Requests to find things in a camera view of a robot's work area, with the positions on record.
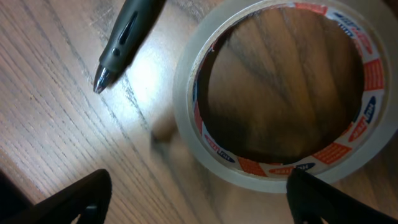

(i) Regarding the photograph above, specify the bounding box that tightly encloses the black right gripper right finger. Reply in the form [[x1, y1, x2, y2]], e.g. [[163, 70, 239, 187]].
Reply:
[[286, 169, 397, 224]]

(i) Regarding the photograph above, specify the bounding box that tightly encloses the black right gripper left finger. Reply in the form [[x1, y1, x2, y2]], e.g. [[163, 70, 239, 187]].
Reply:
[[2, 169, 112, 224]]

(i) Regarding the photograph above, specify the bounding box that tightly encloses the clear packing tape roll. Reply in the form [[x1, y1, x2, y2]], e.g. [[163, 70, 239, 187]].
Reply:
[[173, 1, 397, 193]]

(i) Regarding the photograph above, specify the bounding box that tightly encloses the black pen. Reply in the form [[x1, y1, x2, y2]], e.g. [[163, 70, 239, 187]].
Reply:
[[93, 0, 165, 94]]

